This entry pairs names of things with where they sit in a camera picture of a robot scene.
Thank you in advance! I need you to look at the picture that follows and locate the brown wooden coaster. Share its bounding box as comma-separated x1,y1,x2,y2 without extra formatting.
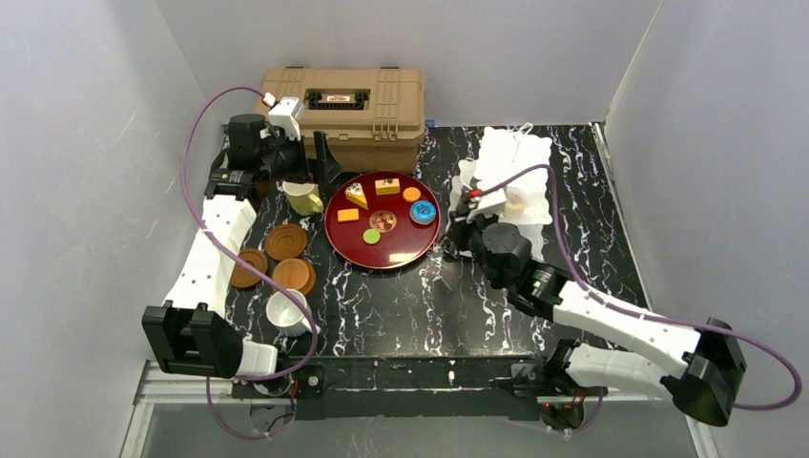
264,223,308,261

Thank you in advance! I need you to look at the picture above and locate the orange round cookie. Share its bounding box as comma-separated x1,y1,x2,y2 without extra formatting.
402,187,422,203

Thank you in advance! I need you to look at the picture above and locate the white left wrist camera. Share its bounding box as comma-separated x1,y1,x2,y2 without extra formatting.
261,92,304,141

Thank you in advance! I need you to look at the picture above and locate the light wooden coaster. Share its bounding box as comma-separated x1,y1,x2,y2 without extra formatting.
272,258,317,295

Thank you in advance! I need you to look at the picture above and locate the tan plastic toolbox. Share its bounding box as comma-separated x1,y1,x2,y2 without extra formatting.
260,67,425,175

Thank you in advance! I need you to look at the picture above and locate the yellow triangular cake slice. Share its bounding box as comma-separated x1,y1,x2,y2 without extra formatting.
344,182,368,210

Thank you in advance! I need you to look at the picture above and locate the dark brown coaster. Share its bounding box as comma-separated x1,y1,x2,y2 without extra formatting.
228,247,270,290

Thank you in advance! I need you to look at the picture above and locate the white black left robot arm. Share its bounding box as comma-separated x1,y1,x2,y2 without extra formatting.
141,114,342,382

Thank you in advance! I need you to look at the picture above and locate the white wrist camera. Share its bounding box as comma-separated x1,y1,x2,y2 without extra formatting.
466,188,508,222
261,92,304,141

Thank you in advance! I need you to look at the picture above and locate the yellow rectangular cake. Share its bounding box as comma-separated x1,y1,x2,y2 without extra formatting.
374,177,401,196

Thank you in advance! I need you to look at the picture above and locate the green round macaron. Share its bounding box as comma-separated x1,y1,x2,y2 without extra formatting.
363,228,382,245

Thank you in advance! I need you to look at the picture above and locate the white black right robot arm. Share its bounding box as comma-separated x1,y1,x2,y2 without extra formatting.
447,203,747,427

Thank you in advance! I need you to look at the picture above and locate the white three-tier cake stand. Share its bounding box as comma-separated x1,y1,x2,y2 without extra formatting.
446,125,554,254

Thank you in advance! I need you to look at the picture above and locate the white mug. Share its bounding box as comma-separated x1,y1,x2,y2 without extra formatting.
265,291,321,337

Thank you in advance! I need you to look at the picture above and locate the white round cake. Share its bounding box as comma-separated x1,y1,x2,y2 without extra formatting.
503,193,527,219

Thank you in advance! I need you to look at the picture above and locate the round red tray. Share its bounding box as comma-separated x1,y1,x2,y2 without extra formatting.
324,172,442,270

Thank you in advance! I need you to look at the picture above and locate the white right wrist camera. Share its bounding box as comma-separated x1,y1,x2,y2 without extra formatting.
466,188,508,222

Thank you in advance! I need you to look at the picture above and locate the pale yellow mug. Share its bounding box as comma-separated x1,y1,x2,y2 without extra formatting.
281,181,324,217

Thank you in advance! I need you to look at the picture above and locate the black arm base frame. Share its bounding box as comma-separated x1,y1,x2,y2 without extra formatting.
230,353,608,431

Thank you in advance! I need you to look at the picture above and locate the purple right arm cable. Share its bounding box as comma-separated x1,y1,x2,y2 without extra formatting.
470,164,802,412

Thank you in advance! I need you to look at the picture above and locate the orange square cake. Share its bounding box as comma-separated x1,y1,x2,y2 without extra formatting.
337,208,360,223

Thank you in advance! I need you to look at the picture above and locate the blue frosted donut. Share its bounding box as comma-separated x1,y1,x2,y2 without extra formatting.
409,200,438,225

